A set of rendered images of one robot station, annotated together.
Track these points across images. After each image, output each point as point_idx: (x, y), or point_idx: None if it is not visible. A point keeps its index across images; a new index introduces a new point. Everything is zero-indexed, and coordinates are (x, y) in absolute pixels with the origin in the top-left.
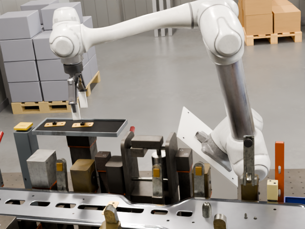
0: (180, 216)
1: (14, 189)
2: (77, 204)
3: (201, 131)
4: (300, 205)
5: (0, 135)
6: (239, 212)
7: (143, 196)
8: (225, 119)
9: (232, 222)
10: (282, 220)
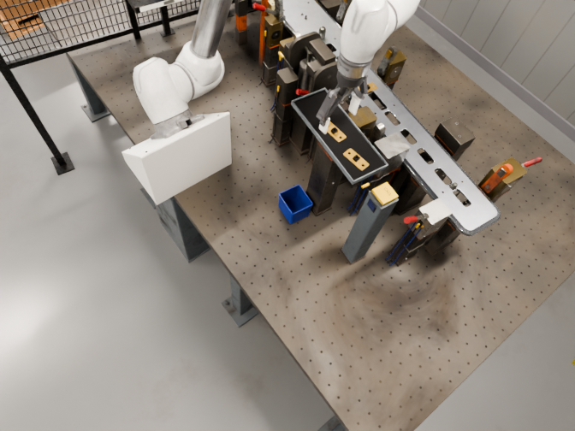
0: (335, 47)
1: (417, 173)
2: (384, 111)
3: (167, 133)
4: (269, 0)
5: (410, 216)
6: (303, 23)
7: None
8: (165, 88)
9: (316, 22)
10: (292, 2)
